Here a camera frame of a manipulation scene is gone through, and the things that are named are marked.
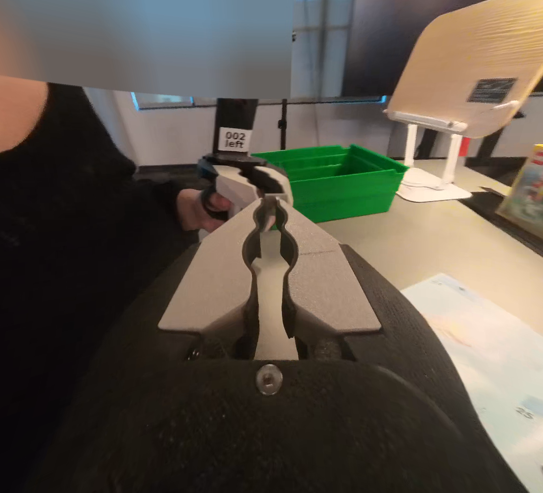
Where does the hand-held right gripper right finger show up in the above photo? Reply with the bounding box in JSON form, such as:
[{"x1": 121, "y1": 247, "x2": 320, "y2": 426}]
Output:
[{"x1": 273, "y1": 196, "x2": 382, "y2": 340}]

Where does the yellow lego set box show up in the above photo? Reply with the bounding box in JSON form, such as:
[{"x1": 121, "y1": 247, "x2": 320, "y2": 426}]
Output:
[{"x1": 496, "y1": 143, "x2": 543, "y2": 226}]

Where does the person's torso black sweater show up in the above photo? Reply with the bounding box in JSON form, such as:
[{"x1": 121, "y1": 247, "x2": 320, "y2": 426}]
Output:
[{"x1": 0, "y1": 75, "x2": 200, "y2": 493}]

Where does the white wooden tablet stand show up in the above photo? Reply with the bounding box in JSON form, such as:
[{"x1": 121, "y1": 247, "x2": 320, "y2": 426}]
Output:
[{"x1": 386, "y1": 0, "x2": 543, "y2": 139}]

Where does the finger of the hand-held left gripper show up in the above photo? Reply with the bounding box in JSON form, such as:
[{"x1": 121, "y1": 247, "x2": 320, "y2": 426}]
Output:
[
  {"x1": 213, "y1": 166, "x2": 263, "y2": 217},
  {"x1": 242, "y1": 162, "x2": 294, "y2": 233}
]

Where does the lego instruction booklet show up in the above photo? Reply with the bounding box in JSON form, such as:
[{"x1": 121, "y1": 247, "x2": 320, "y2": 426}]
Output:
[{"x1": 401, "y1": 273, "x2": 543, "y2": 481}]

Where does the person's left hand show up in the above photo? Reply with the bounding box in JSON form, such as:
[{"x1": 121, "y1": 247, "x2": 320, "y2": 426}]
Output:
[{"x1": 175, "y1": 187, "x2": 238, "y2": 234}]

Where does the black desk divider strip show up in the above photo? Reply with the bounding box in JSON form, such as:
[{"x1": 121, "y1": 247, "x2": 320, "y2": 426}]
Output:
[{"x1": 460, "y1": 188, "x2": 543, "y2": 257}]

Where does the green plastic bin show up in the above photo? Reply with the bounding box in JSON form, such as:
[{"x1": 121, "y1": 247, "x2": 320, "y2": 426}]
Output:
[{"x1": 251, "y1": 144, "x2": 410, "y2": 224}]

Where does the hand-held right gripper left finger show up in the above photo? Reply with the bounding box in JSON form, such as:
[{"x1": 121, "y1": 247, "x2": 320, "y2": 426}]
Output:
[{"x1": 157, "y1": 196, "x2": 267, "y2": 351}]

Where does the large black monitor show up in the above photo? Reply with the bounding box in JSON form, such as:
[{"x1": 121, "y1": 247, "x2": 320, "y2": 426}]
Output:
[{"x1": 341, "y1": 0, "x2": 543, "y2": 97}]

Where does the person's left forearm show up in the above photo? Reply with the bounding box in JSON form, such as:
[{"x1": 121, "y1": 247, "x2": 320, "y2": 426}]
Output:
[{"x1": 127, "y1": 177, "x2": 200, "y2": 256}]

